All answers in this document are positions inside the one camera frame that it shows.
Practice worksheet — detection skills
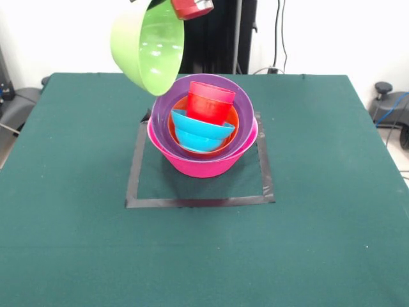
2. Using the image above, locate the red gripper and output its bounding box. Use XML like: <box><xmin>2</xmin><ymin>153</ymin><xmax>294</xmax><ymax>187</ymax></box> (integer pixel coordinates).
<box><xmin>171</xmin><ymin>0</ymin><xmax>214</xmax><ymax>21</ymax></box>

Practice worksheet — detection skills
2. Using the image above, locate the large green bowl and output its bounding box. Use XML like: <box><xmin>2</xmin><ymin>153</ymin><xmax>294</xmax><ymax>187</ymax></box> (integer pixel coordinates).
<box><xmin>110</xmin><ymin>0</ymin><xmax>186</xmax><ymax>97</ymax></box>

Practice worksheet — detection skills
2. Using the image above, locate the pink cup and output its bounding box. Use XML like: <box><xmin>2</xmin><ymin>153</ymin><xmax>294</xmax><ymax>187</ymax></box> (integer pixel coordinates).
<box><xmin>188</xmin><ymin>81</ymin><xmax>237</xmax><ymax>104</ymax></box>

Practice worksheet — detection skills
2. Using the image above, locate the purple bowl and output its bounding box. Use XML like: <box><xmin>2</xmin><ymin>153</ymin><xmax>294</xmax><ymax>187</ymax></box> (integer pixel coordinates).
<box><xmin>151</xmin><ymin>73</ymin><xmax>256</xmax><ymax>161</ymax></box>

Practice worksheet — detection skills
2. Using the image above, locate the red cup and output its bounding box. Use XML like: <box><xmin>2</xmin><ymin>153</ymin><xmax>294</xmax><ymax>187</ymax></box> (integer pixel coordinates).
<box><xmin>186</xmin><ymin>91</ymin><xmax>236</xmax><ymax>127</ymax></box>

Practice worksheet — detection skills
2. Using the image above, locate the small cyan bowl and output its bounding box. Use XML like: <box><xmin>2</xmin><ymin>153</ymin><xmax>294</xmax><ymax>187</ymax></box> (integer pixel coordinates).
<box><xmin>171</xmin><ymin>108</ymin><xmax>236</xmax><ymax>153</ymax></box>

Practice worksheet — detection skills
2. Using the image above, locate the orange ribbed bowl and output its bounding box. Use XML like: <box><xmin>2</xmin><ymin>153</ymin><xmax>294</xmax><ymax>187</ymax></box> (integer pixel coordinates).
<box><xmin>168</xmin><ymin>97</ymin><xmax>240</xmax><ymax>157</ymax></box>

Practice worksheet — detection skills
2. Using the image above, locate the large pink bowl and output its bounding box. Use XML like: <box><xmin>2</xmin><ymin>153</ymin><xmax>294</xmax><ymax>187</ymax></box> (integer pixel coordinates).
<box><xmin>146</xmin><ymin>110</ymin><xmax>259</xmax><ymax>178</ymax></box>

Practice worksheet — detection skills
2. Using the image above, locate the black floor device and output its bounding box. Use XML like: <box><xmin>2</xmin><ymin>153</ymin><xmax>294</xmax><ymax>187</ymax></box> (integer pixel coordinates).
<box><xmin>369</xmin><ymin>81</ymin><xmax>409</xmax><ymax>129</ymax></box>
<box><xmin>0</xmin><ymin>76</ymin><xmax>44</xmax><ymax>129</ymax></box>

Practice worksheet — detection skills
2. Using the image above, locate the dark green table cloth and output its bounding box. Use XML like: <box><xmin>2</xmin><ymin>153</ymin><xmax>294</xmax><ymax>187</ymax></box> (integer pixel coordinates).
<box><xmin>0</xmin><ymin>72</ymin><xmax>409</xmax><ymax>307</ymax></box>

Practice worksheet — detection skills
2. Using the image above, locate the black wall cable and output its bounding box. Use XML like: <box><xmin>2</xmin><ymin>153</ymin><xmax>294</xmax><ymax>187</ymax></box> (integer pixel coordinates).
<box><xmin>252</xmin><ymin>0</ymin><xmax>288</xmax><ymax>76</ymax></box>

